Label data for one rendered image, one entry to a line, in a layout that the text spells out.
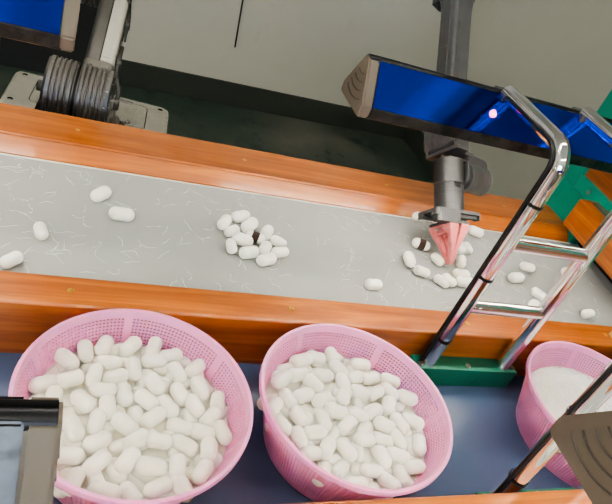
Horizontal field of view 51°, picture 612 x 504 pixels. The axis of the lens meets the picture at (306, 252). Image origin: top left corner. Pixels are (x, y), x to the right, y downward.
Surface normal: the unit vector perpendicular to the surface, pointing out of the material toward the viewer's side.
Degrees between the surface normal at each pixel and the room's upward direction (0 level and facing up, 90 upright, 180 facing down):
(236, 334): 90
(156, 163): 45
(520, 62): 90
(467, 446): 0
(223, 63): 90
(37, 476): 58
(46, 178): 0
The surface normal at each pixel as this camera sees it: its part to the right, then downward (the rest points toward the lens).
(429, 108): 0.38, 0.15
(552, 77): -0.90, -0.08
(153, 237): 0.34, -0.76
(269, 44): 0.28, 0.65
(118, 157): 0.41, -0.08
